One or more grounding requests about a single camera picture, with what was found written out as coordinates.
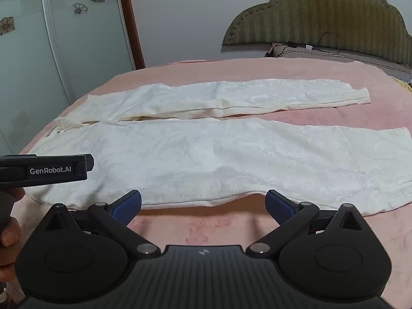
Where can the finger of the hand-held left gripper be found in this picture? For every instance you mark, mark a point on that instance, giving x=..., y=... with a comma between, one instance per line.
x=90, y=163

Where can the person's left hand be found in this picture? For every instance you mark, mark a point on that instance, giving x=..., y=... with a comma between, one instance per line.
x=9, y=236

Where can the floral wardrobe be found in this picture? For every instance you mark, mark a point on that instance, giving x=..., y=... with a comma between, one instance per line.
x=80, y=38

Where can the pink bed sheet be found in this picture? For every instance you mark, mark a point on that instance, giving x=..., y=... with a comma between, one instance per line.
x=305, y=113

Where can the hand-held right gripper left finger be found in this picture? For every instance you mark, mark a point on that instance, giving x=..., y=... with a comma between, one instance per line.
x=128, y=205

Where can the white pants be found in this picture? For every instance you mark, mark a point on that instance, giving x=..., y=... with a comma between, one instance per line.
x=193, y=154

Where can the brown wooden door frame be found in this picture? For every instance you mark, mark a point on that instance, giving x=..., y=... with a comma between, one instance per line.
x=132, y=22

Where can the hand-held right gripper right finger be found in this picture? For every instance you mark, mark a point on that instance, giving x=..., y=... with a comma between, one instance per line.
x=279, y=206

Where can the olive padded headboard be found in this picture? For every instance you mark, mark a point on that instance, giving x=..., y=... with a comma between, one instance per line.
x=305, y=16

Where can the yellow cloth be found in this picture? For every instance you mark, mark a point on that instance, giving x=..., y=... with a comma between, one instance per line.
x=404, y=83

